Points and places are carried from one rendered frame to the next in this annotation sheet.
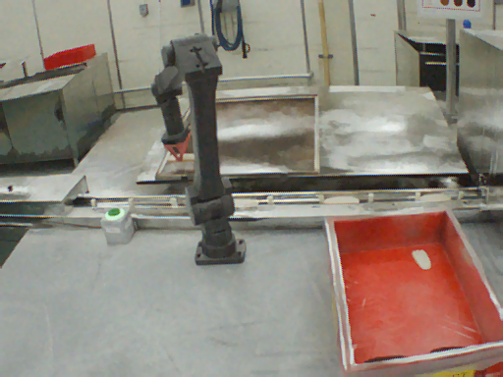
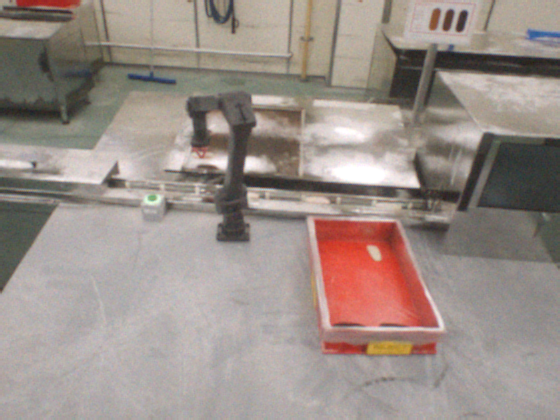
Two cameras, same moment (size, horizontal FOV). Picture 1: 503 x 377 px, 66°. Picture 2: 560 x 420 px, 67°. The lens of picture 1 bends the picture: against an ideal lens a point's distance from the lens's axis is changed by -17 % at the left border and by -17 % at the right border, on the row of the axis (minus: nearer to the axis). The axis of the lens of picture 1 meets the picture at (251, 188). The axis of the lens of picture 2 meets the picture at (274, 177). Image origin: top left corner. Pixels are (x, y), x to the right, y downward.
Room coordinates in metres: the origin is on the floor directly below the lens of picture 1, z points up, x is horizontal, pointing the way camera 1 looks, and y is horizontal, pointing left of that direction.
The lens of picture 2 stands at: (-0.23, 0.14, 1.83)
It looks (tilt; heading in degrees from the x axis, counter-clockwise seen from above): 33 degrees down; 351
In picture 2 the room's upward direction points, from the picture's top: 3 degrees clockwise
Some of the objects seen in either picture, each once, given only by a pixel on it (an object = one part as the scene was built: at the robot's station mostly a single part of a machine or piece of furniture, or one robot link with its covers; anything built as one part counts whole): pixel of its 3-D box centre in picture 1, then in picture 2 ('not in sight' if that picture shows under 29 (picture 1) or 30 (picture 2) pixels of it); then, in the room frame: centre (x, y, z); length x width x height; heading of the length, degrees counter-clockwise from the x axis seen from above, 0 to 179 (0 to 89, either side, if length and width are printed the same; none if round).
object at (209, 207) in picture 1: (208, 210); (229, 204); (0.96, 0.11, 0.94); 0.09 x 0.05 x 0.10; 18
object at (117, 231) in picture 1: (119, 230); (154, 210); (1.07, 0.38, 0.84); 0.08 x 0.08 x 0.11; 79
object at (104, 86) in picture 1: (78, 98); (59, 45); (4.59, 1.78, 0.44); 0.70 x 0.55 x 0.87; 79
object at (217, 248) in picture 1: (218, 241); (233, 224); (0.94, 0.09, 0.86); 0.12 x 0.09 x 0.08; 85
